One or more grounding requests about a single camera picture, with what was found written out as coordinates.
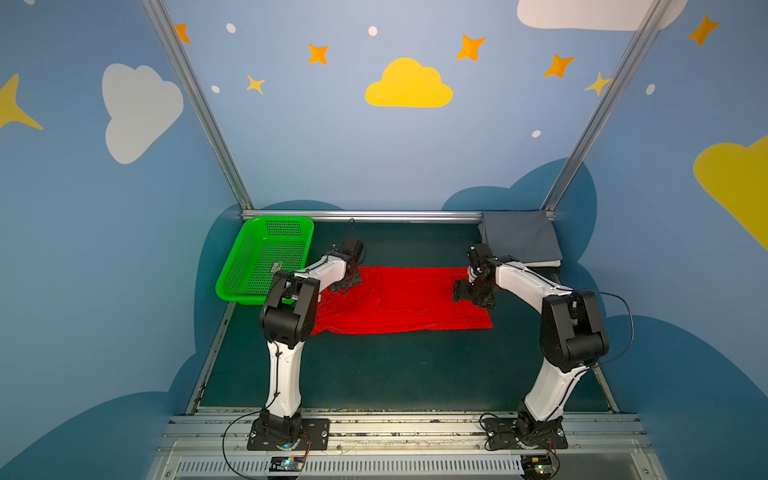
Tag folded white t shirt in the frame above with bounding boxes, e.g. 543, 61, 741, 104
524, 260, 562, 268

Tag left green circuit board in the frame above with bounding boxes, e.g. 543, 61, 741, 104
269, 457, 304, 474

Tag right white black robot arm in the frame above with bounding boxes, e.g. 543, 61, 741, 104
453, 260, 609, 449

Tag aluminium mounting rail bench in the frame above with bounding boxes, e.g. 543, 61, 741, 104
147, 408, 666, 479

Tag rear aluminium frame bar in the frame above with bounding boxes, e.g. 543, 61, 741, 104
241, 209, 522, 224

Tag green plastic mesh basket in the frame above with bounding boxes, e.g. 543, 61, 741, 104
215, 216, 315, 305

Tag green circuit board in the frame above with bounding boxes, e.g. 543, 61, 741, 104
269, 457, 304, 474
520, 456, 557, 480

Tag folded grey t shirt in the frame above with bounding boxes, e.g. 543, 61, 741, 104
479, 211, 563, 263

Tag red t shirt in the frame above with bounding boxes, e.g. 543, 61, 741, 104
312, 266, 493, 335

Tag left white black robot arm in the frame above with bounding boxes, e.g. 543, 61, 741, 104
246, 250, 362, 451

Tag aluminium frame post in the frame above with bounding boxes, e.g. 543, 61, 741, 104
141, 0, 254, 221
540, 0, 672, 220

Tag right green circuit board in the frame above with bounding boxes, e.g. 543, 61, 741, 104
520, 456, 557, 480

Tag right aluminium frame post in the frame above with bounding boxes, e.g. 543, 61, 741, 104
540, 0, 672, 220

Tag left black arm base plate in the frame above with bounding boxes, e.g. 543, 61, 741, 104
246, 418, 330, 451

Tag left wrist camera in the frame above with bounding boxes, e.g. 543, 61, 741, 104
337, 237, 364, 261

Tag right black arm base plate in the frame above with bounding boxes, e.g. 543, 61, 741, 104
479, 416, 569, 451

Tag left aluminium frame post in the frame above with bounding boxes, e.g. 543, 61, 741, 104
141, 0, 254, 221

